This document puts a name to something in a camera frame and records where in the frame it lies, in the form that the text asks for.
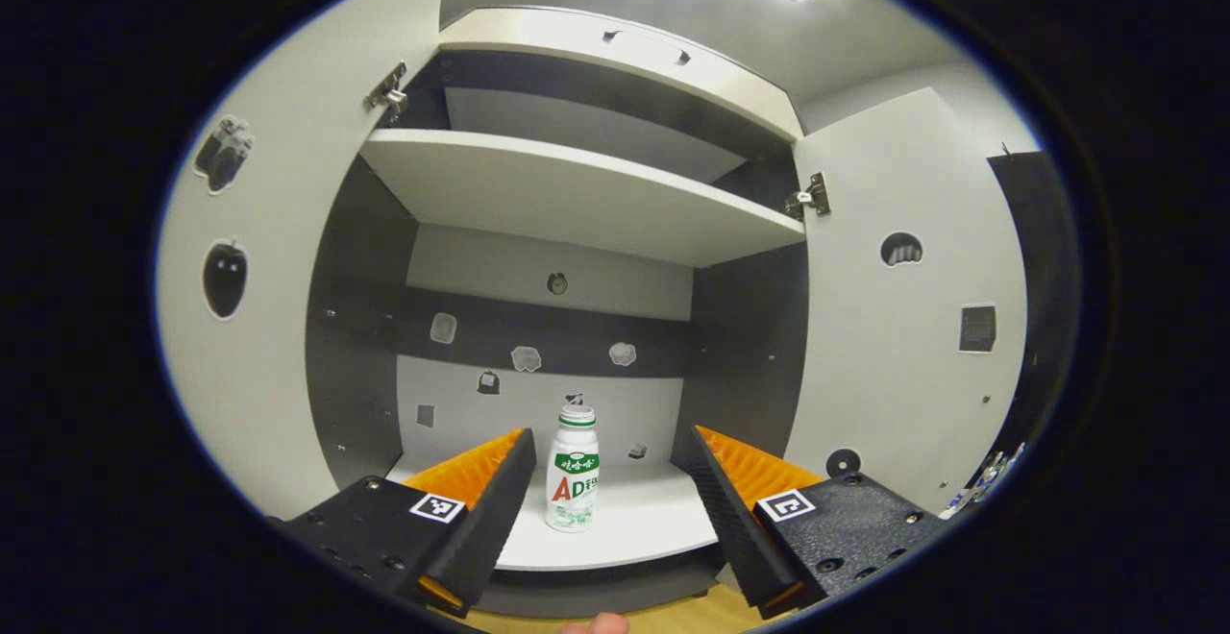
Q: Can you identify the white cabinet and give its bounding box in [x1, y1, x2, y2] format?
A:
[306, 5, 813, 616]

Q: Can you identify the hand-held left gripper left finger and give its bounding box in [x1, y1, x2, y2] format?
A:
[272, 427, 537, 618]

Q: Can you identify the white cabinet shelf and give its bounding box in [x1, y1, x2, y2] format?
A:
[360, 128, 806, 268]
[384, 456, 722, 573]

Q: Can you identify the white blue printed object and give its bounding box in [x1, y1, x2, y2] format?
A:
[942, 442, 1027, 520]

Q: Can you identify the cabinet door with camera sticker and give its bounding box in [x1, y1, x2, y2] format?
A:
[154, 0, 462, 520]

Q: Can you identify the metal door hinge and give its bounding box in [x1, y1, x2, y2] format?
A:
[363, 61, 409, 121]
[783, 171, 832, 222]

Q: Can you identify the cabinet door with cat sticker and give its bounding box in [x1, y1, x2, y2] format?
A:
[783, 86, 1029, 515]

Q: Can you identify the black cabinet top handle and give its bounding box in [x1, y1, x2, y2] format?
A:
[603, 29, 691, 65]

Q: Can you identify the white drink bottle green label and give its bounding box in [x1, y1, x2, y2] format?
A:
[545, 405, 602, 533]

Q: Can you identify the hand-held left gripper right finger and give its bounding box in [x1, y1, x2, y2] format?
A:
[671, 425, 947, 621]

